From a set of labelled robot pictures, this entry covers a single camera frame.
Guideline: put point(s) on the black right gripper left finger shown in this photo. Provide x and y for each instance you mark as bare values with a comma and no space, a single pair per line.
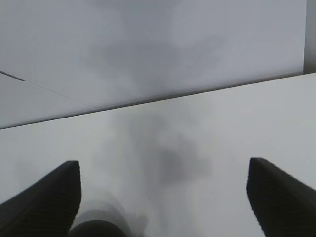
45,209

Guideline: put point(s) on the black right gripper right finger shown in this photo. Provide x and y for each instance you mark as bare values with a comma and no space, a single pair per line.
282,205

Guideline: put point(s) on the small black teacup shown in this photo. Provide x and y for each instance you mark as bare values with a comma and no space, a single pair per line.
96,228

